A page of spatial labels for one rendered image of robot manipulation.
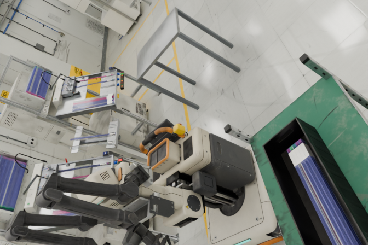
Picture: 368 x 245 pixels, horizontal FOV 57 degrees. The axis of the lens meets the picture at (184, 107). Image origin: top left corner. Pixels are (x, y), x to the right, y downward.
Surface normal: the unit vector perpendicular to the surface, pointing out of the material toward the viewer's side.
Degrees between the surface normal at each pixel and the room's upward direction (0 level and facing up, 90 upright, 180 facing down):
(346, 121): 0
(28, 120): 90
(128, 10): 90
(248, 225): 0
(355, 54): 0
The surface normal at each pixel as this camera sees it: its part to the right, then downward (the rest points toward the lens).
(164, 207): 0.61, -0.53
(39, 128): 0.12, 0.67
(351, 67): -0.79, -0.38
